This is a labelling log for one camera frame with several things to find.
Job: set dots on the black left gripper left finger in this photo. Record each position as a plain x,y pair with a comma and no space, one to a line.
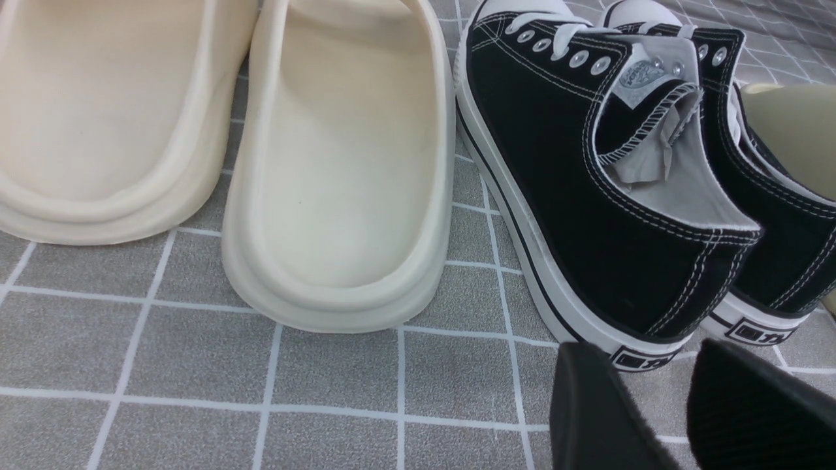
594,422

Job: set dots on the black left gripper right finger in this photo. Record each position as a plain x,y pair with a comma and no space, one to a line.
745,413

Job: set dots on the black canvas sneaker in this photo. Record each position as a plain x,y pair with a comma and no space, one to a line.
590,139
724,139

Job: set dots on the olive green left slide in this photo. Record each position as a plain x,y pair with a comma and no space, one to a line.
789,133

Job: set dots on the cream right foam slide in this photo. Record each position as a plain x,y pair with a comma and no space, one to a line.
338,214

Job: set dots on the cream foam slide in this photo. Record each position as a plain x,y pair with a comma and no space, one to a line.
115,114
338,214

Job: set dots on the grey checked floor cloth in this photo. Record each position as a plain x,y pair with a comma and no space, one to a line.
141,355

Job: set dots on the cream left foam slide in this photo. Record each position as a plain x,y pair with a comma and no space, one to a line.
115,114

